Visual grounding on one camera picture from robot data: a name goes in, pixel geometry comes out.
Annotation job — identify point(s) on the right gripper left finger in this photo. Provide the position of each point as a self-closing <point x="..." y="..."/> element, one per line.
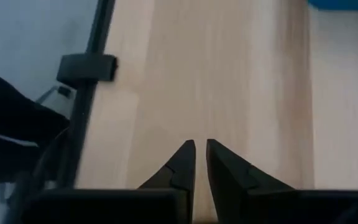
<point x="179" y="180"/>

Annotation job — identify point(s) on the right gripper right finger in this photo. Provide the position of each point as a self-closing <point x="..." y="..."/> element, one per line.
<point x="228" y="180"/>

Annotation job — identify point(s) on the black object beyond table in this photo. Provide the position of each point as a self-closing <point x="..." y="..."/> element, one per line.
<point x="11" y="124"/>

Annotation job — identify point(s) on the blue plastic bin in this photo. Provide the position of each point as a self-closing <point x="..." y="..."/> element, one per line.
<point x="343" y="3"/>

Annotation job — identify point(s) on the black table frame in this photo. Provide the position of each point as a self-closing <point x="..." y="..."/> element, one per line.
<point x="85" y="68"/>

